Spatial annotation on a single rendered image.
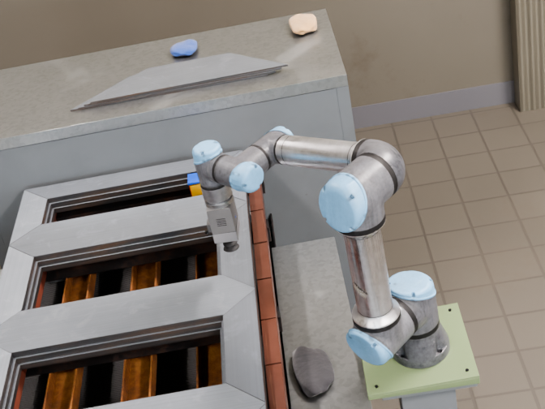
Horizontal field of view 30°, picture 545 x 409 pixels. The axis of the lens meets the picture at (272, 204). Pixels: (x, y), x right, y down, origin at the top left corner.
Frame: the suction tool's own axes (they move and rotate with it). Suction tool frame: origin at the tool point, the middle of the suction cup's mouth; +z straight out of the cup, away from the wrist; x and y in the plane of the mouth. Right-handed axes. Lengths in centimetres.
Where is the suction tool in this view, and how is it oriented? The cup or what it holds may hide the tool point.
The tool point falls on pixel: (231, 247)
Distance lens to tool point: 271.5
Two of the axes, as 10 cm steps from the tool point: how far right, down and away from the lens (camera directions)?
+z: 1.8, 8.2, 5.4
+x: 9.8, -1.4, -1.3
